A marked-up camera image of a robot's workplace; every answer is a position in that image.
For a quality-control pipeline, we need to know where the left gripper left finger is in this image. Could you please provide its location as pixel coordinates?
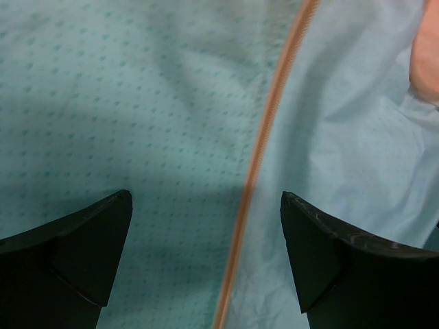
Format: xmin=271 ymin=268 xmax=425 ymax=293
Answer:
xmin=1 ymin=190 xmax=132 ymax=328

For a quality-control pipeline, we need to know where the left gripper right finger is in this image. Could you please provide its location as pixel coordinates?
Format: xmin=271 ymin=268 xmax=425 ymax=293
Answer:
xmin=281 ymin=192 xmax=438 ymax=329

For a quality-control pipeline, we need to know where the orange and teal jacket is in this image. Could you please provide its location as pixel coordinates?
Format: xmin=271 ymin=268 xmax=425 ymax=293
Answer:
xmin=1 ymin=1 xmax=438 ymax=328

